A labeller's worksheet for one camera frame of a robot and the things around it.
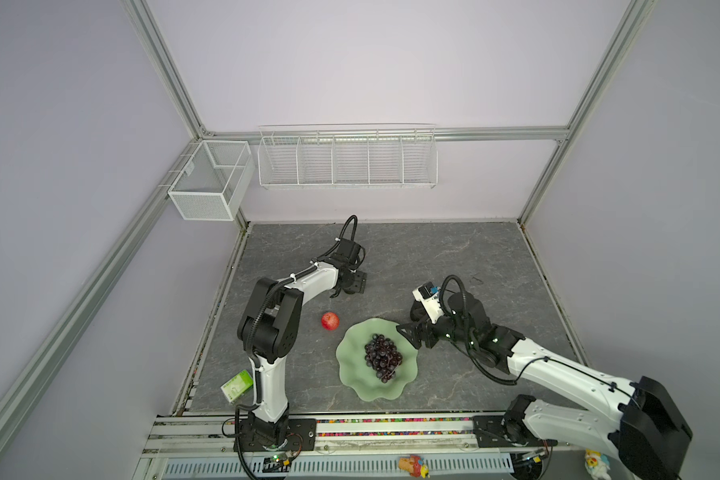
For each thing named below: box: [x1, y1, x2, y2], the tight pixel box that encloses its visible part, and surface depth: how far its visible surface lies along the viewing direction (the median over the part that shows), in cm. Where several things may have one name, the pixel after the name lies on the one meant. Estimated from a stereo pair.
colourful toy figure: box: [398, 454, 431, 479], surface depth 69 cm
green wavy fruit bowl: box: [335, 318, 419, 402], surface depth 84 cm
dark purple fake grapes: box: [364, 333, 403, 384], surface depth 84 cm
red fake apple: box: [321, 312, 340, 331], surface depth 91 cm
